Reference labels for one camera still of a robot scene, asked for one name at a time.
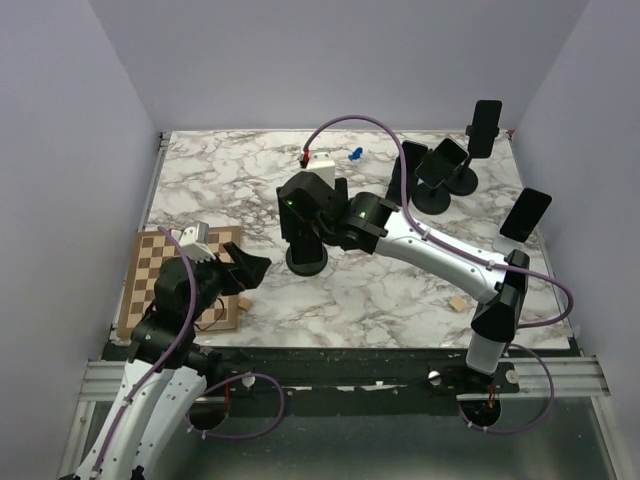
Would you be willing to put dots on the black smartphone on tall stand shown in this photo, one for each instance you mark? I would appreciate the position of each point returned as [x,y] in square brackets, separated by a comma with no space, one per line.
[484,128]

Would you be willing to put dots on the small wooden block right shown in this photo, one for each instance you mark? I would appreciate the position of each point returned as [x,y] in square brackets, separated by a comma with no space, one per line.
[458,303]

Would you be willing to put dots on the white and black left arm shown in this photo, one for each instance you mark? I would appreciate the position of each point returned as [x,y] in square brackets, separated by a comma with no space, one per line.
[165,372]

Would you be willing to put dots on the black round-base phone stand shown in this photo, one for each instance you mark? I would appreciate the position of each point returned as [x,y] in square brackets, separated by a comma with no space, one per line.
[306,270]

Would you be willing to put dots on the blue plastic piece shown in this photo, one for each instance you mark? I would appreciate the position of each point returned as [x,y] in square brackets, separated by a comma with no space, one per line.
[356,154]

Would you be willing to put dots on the wooden chessboard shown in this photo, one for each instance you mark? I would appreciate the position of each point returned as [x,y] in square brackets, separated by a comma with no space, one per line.
[156,275]

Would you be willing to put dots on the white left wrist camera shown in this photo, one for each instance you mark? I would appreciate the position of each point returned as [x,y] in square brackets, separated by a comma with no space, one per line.
[197,240]

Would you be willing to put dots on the black mounting rail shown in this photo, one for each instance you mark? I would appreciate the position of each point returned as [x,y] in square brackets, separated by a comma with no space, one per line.
[320,382]

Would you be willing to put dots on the black smartphone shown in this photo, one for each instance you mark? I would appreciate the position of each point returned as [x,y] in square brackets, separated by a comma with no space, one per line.
[484,128]
[440,163]
[525,214]

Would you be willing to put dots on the blue-edged smartphone on folding stand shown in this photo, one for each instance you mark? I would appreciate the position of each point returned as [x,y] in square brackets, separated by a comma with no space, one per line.
[414,153]

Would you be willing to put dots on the small wooden block near chessboard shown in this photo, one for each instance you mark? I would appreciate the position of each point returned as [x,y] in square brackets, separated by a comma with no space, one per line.
[244,304]

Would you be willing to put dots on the tall black round phone stand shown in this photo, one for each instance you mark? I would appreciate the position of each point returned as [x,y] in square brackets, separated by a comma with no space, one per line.
[465,182]

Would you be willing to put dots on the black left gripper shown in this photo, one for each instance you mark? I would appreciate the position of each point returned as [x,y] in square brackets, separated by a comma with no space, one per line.
[245,273]

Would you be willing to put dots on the silver phone stand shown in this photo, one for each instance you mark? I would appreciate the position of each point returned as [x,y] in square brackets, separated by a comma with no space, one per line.
[505,245]

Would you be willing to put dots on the teal smartphone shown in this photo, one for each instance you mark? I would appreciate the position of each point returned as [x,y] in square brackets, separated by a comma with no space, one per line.
[306,248]

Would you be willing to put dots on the black smartphone on silver stand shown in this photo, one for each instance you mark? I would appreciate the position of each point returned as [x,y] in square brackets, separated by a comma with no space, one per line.
[525,214]

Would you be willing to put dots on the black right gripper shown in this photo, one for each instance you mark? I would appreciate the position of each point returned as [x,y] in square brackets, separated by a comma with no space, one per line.
[285,220]

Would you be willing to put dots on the black folding phone stand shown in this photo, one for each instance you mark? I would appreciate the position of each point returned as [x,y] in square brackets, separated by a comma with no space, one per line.
[395,189]

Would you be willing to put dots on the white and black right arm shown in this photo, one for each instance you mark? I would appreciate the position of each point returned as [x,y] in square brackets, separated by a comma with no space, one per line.
[374,225]

